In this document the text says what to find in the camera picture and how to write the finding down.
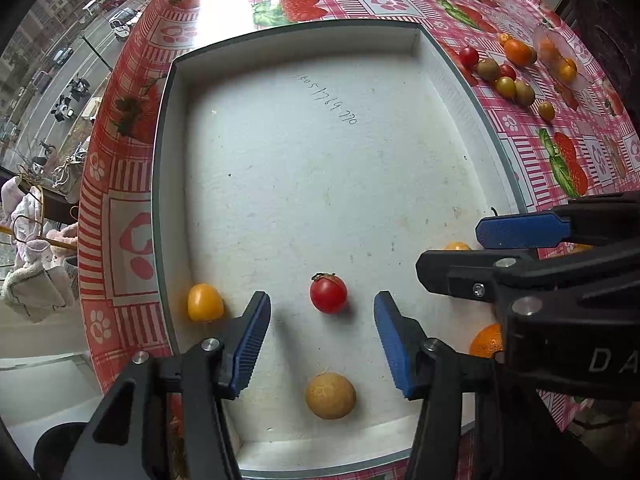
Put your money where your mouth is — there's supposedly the tan longan fruit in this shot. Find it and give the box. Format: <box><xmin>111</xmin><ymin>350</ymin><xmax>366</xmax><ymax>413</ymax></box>
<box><xmin>305</xmin><ymin>373</ymin><xmax>357</xmax><ymax>420</ymax></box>

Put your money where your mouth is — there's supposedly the red cherry tomato with stem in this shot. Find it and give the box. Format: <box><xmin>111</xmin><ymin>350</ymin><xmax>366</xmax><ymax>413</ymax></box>
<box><xmin>309</xmin><ymin>273</ymin><xmax>348</xmax><ymax>314</ymax></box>

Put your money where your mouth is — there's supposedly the large orange mandarin in tray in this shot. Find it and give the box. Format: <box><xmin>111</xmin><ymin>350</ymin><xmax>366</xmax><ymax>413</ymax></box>
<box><xmin>469</xmin><ymin>323</ymin><xmax>503</xmax><ymax>359</ymax></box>

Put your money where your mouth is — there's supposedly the pink strawberry tablecloth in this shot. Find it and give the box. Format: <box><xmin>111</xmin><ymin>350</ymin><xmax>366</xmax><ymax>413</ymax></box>
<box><xmin>77</xmin><ymin>0</ymin><xmax>640</xmax><ymax>480</ymax></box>

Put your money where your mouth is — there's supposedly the brown kiwi berry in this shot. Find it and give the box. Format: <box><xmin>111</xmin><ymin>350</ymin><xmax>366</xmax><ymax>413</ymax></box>
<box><xmin>514</xmin><ymin>79</ymin><xmax>536</xmax><ymax>107</ymax></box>

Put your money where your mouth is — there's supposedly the yellow-green cherry tomato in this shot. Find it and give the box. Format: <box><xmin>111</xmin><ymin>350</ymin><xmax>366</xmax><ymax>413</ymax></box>
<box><xmin>495</xmin><ymin>76</ymin><xmax>516</xmax><ymax>101</ymax></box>

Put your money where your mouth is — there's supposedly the clear glass bowl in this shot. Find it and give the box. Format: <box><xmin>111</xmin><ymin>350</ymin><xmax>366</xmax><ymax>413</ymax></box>
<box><xmin>533</xmin><ymin>23</ymin><xmax>592</xmax><ymax>91</ymax></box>

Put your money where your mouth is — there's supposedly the orange mandarin on table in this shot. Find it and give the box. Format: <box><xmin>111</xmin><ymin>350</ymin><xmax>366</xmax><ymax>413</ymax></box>
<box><xmin>503</xmin><ymin>38</ymin><xmax>537</xmax><ymax>67</ymax></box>

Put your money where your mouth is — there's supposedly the white tray with dark rim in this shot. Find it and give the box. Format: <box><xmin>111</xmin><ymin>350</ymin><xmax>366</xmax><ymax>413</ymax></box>
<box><xmin>151</xmin><ymin>20</ymin><xmax>532</xmax><ymax>479</ymax></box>

